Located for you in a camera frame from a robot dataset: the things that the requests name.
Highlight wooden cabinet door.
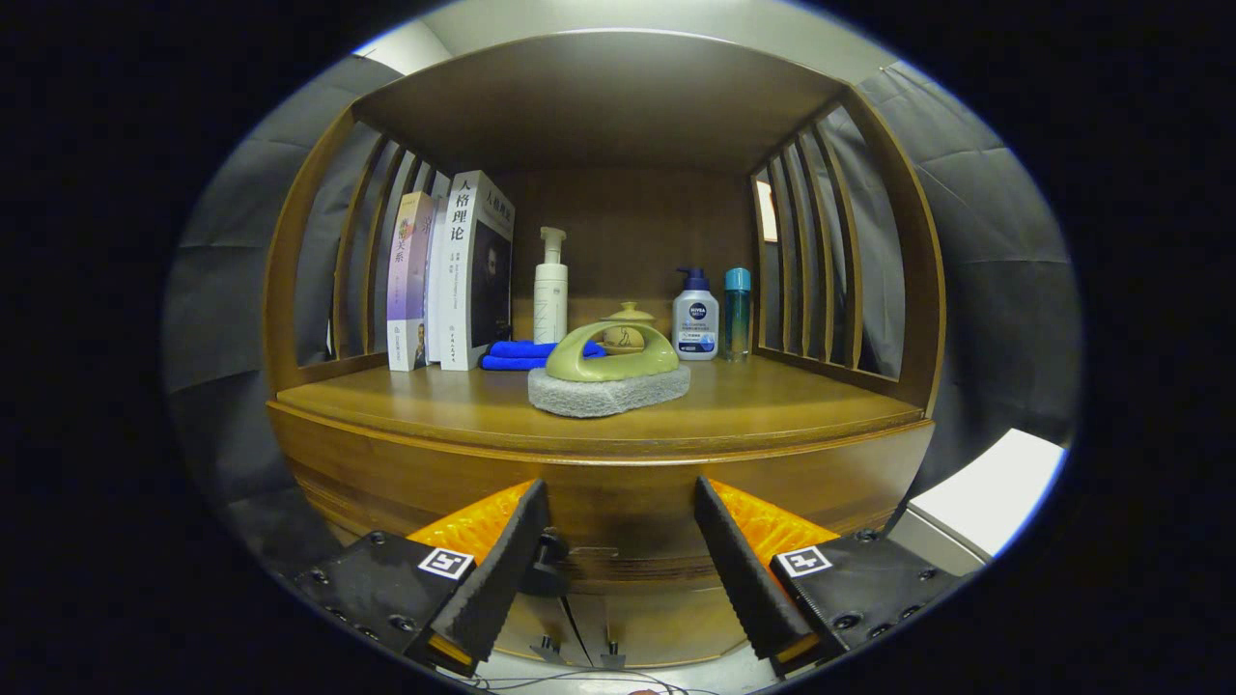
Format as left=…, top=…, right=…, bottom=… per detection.
left=500, top=591, right=590, bottom=667
left=570, top=589, right=749, bottom=669

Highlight wooden countertop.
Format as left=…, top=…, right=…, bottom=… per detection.
left=275, top=352, right=928, bottom=459

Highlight white bottle blue pump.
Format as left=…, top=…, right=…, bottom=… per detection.
left=672, top=267, right=720, bottom=362

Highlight white grey unit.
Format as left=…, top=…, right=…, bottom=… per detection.
left=886, top=428, right=1068, bottom=578

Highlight yellow lidded teacup with saucer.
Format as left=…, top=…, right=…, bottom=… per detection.
left=601, top=301, right=658, bottom=356

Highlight green handled scrub sponge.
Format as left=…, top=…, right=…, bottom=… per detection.
left=527, top=321, right=692, bottom=419

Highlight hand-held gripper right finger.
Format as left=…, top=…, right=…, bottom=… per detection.
left=694, top=477, right=969, bottom=677

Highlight blue folded cloth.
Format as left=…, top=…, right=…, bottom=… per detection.
left=480, top=339, right=609, bottom=372

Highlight thin white book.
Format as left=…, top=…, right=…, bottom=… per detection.
left=425, top=193, right=455, bottom=366

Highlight teal spray bottle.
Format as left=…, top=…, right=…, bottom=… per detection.
left=723, top=267, right=752, bottom=363

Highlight purple book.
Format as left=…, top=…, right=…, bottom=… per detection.
left=386, top=191, right=437, bottom=373

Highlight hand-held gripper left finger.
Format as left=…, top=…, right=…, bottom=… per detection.
left=290, top=479, right=551, bottom=680

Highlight thick white book dark cover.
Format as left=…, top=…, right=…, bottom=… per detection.
left=438, top=170, right=516, bottom=373

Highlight wooden cabinet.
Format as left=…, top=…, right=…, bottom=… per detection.
left=263, top=29, right=947, bottom=669

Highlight black backdrop cloth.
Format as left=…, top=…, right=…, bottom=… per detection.
left=159, top=53, right=1082, bottom=580

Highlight wooden drawer with black knob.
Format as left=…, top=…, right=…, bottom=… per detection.
left=267, top=401, right=936, bottom=595

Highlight white foam pump bottle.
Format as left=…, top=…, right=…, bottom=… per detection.
left=533, top=226, right=570, bottom=346

